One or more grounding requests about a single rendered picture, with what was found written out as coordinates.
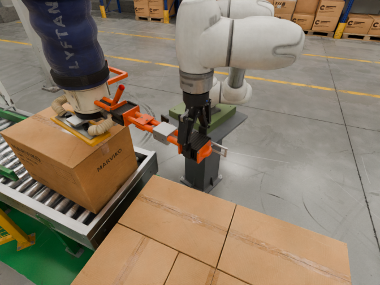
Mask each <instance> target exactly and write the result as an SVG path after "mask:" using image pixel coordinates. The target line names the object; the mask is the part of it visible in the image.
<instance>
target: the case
mask: <svg viewBox="0 0 380 285"><path fill-rule="evenodd" d="M54 115H57V113H56V112H55V111H54V110H53V109H52V107H51V106H50V107H48V108H47V109H45V110H43V111H40V112H39V113H37V114H35V115H32V116H30V117H29V118H27V119H24V120H23V121H21V122H19V123H17V124H15V125H13V126H11V127H9V128H7V129H5V130H3V131H1V132H0V134H1V135H2V137H3V138H4V139H5V141H6V142H7V143H8V145H9V146H10V148H11V149H12V151H13V152H14V153H15V155H16V156H17V157H18V159H19V160H20V162H21V163H22V164H23V166H24V167H25V169H26V170H27V171H28V172H29V174H30V176H31V177H32V178H33V179H34V180H36V181H38V182H40V183H42V184H43V185H45V186H47V187H49V188H51V189H52V190H54V191H56V192H58V193H59V194H61V195H63V196H64V197H66V198H68V199H70V200H71V201H73V202H75V203H77V204H79V205H80V206H82V207H84V208H86V209H88V210H89V211H91V212H92V213H94V214H98V213H99V212H100V210H101V209H102V208H103V207H104V206H105V205H106V204H107V203H108V202H109V201H110V200H111V199H112V198H113V197H114V195H115V194H116V193H117V191H119V190H120V188H121V187H122V186H123V185H124V183H125V182H126V181H127V180H128V179H129V178H130V177H131V175H132V174H133V173H134V172H135V171H136V170H137V168H138V165H137V160H136V156H135V151H134V148H133V143H132V138H131V134H130V130H129V126H127V127H126V126H125V125H124V126H121V125H120V124H118V125H116V126H113V127H111V128H110V129H108V132H110V134H111V136H110V137H108V138H106V139H105V140H104V141H101V142H100V143H98V144H97V145H95V146H94V147H91V146H90V145H88V144H87V143H85V142H84V141H82V140H80V139H79V138H78V137H76V136H75V135H73V134H72V133H70V132H68V131H67V130H65V129H64V128H62V127H61V126H59V125H58V124H56V123H55V122H53V121H52V120H51V119H50V117H52V116H54Z"/></svg>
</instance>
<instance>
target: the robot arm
mask: <svg viewBox="0 0 380 285"><path fill-rule="evenodd" d="M304 41H305V33H304V32H303V30H302V28H301V26H299V25H297V24H296V23H294V22H292V21H289V20H285V19H279V18H276V17H274V6H273V5H272V4H271V3H270V2H268V1H266V0H218V1H216V0H183V1H182V2H181V4H180V6H179V8H178V13H177V17H176V28H175V48H176V57H177V59H178V62H179V75H180V88H181V89H182V90H183V102H184V103H185V105H186V107H185V113H184V114H183V115H182V114H179V115H178V119H179V127H178V139H177V143H178V144H180V145H182V150H183V156H184V157H186V158H188V159H191V142H190V138H191V134H192V130H193V126H194V124H195V123H196V121H197V118H198V119H199V122H200V125H201V126H199V127H198V132H199V133H201V134H203V135H206V136H207V128H208V129H209V128H210V126H209V125H208V124H210V123H211V116H212V115H213V114H215V113H217V112H220V111H221V109H220V108H218V107H216V106H215V105H216V104H219V103H221V104H226V105H241V104H244V103H246V102H248V101H249V100H250V99H251V96H252V87H251V86H250V85H249V84H248V83H247V82H246V80H245V78H244V77H245V72H246V70H277V69H280V68H285V67H288V66H290V65H292V64H293V63H294V62H295V61H297V60H298V58H299V57H300V55H301V52H302V49H303V46H304ZM228 66H229V67H230V68H229V73H228V77H227V78H226V79H225V81H218V80H217V78H216V77H215V76H213V73H214V68H216V67H228ZM189 118H191V119H193V120H191V119H189ZM207 118H208V119H207Z"/></svg>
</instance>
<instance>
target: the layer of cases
mask: <svg viewBox="0 0 380 285"><path fill-rule="evenodd" d="M235 208H236V209H235ZM70 285H352V283H351V273H350V268H349V258H348V248H347V243H344V242H342V241H339V240H336V239H333V238H330V237H328V236H325V235H321V234H319V233H316V232H313V231H311V230H307V229H305V228H302V227H299V226H297V225H294V224H291V223H288V222H285V221H282V220H280V219H277V218H274V217H271V216H269V215H266V214H263V213H260V212H257V211H255V210H252V209H249V208H246V207H243V206H241V205H236V204H234V203H233V202H229V201H226V200H224V199H221V198H218V197H215V196H212V195H210V194H207V193H204V192H201V191H198V190H196V189H193V188H190V187H187V186H185V185H182V184H179V183H176V182H173V181H170V180H168V179H165V178H162V177H160V176H156V175H153V176H152V177H151V178H150V180H149V181H148V182H147V183H146V185H145V186H144V188H143V189H142V190H141V192H140V193H139V194H138V195H137V197H136V198H135V199H134V201H133V202H132V204H131V205H130V206H129V208H128V209H127V210H126V211H125V213H124V214H123V215H122V217H121V218H120V220H118V223H117V224H116V225H115V226H114V227H113V229H112V230H111V231H110V233H109V234H108V235H107V237H106V238H105V239H104V241H103V242H102V243H101V245H100V246H99V247H98V248H97V250H96V251H95V252H94V254H93V255H92V257H91V258H90V259H89V261H88V262H87V263H86V264H85V266H84V267H83V268H82V270H81V271H80V272H79V273H78V275H77V276H76V278H75V279H74V280H73V282H72V283H71V284H70Z"/></svg>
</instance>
